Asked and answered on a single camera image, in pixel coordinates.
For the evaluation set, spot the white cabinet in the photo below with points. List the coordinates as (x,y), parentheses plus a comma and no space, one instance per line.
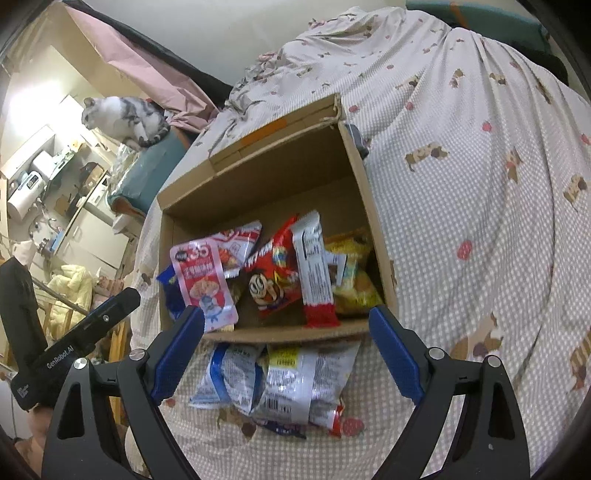
(92,235)

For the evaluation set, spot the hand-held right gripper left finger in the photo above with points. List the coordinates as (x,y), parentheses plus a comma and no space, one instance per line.
(178,350)

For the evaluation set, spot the small grey pouch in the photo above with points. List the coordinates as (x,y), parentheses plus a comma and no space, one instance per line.
(358,141)

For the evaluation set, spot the teal pillow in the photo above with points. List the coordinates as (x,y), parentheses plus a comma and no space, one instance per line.
(485,18)

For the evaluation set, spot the blue white snack packet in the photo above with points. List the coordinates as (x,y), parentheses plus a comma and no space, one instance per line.
(221,374)

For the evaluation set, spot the cardboard box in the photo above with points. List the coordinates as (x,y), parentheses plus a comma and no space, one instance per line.
(277,184)

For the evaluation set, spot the white red snack packet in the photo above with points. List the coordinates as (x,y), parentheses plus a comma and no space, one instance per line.
(240,244)

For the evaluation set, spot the teal cushion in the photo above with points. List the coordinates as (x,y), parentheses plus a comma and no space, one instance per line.
(147,170)

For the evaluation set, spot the red white bar wrapper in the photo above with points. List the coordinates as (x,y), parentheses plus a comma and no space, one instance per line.
(314,272)

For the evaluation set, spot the yellow snack packet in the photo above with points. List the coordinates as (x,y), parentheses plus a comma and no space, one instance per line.
(355,286)

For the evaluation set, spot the dark blue snack packet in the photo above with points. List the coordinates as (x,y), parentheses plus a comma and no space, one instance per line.
(170,290)

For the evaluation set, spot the dark blue wrapper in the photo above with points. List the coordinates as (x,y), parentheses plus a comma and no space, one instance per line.
(284,429)

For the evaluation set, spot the white appliance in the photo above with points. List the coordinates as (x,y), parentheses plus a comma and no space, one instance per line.
(23,198)

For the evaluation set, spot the yellow jacket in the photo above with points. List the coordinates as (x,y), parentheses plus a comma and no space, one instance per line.
(69,286)

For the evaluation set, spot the red candy bag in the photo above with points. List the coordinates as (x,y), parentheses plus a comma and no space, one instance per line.
(272,277)

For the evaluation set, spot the person's left forearm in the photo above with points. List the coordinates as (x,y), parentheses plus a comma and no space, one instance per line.
(32,429)

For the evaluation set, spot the grey white cat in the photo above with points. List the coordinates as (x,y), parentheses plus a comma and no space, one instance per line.
(124,117)

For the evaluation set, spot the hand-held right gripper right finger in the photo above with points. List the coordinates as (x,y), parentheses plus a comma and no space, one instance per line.
(397,355)

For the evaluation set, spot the printed checkered blanket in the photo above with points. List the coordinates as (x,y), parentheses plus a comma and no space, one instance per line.
(461,184)

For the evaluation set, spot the pink snack packet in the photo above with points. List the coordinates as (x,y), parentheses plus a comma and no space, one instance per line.
(203,281)

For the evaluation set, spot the large silver snack bag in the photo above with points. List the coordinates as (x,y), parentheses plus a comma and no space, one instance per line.
(300,383)

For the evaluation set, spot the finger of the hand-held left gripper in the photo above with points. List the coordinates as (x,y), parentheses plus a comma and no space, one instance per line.
(115,311)

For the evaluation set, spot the pink cloth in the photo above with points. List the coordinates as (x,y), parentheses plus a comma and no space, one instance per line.
(138,55)

